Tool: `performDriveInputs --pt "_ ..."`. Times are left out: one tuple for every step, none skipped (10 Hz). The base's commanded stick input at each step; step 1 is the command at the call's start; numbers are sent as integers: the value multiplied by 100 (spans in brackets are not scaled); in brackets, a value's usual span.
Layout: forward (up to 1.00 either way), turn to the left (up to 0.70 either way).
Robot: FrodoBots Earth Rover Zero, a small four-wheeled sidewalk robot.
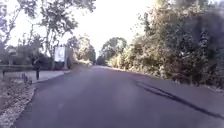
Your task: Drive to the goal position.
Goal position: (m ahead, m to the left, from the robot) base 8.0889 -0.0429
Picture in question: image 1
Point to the round-crowned tree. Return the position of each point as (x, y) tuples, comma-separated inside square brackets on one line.
[(113, 48)]

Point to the grey asphalt road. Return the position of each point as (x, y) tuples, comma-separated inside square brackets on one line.
[(106, 100)]

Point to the white sign board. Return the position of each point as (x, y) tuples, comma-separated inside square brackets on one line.
[(59, 54)]

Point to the pale paved side path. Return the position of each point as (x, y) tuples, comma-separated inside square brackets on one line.
[(48, 75)]

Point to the row of trees and bushes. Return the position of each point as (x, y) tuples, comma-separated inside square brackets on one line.
[(180, 50)]

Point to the group of leafy trees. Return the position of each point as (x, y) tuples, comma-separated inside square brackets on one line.
[(53, 20)]

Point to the pale gravel strip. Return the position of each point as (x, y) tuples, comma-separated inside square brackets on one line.
[(11, 106)]

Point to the short dark post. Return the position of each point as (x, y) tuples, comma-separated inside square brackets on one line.
[(37, 72)]

